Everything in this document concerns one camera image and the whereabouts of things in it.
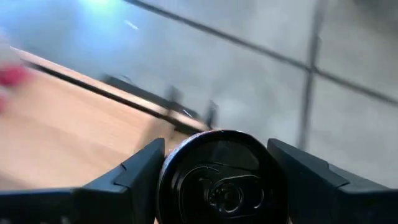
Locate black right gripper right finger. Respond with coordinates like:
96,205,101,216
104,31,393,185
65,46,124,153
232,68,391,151
266,138,398,224

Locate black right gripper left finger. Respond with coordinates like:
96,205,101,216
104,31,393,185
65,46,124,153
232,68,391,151
72,138,166,224

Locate tall Celsius can red print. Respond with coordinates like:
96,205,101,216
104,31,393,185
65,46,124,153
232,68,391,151
156,129,289,224

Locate pink strawberry drink can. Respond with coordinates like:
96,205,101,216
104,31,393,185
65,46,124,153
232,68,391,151
0,27,32,114

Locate wooden shelf black metal frame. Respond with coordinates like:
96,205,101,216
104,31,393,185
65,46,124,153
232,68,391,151
0,46,220,190

